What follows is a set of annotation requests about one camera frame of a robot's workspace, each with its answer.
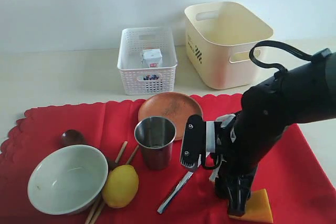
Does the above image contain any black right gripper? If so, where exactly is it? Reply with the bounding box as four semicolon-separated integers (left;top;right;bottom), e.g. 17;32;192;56
214;163;258;215

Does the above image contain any yellow cheese wedge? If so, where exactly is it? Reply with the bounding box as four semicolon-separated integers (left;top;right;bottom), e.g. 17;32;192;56
228;189;274;223

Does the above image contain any blue white milk carton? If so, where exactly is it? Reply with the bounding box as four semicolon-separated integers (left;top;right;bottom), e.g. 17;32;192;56
141;49;163;68

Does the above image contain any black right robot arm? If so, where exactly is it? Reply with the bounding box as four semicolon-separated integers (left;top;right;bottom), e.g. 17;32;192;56
215;40;335;216

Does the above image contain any steel table knife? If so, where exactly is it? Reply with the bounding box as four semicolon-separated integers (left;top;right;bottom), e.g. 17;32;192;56
157;172;193;214

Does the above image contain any stainless steel cup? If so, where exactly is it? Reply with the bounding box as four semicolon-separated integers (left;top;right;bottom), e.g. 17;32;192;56
134;116;176;170

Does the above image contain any brown clay plate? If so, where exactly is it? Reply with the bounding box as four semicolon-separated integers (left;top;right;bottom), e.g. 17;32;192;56
138;92;203;141

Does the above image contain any wooden chopstick right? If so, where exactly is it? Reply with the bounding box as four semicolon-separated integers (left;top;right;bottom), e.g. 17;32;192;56
103;147;139;209

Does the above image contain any wooden chopstick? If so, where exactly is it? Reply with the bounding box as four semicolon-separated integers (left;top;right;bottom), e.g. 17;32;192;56
103;147;139;209
85;141;128;224

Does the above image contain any yellow lemon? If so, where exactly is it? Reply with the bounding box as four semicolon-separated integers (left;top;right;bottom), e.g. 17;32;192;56
102;165;139;208

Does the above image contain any wooden chopstick left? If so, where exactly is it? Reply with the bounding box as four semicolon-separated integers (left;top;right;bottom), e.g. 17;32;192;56
85;141;128;224

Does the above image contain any cream plastic bin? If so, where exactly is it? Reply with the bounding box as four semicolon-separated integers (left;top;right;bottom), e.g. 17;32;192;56
184;2;274;90

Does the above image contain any white perforated plastic basket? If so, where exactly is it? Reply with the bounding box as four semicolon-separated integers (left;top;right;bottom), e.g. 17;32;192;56
117;27;177;95

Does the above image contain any pale green ceramic bowl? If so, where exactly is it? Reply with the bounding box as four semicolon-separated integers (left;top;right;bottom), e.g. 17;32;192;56
27;145;109;215

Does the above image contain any dark wooden spoon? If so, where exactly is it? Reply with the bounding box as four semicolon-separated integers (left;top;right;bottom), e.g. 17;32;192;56
61;129;118;170

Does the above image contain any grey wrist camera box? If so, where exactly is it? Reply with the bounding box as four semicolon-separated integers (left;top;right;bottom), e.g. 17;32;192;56
180;114;205;172

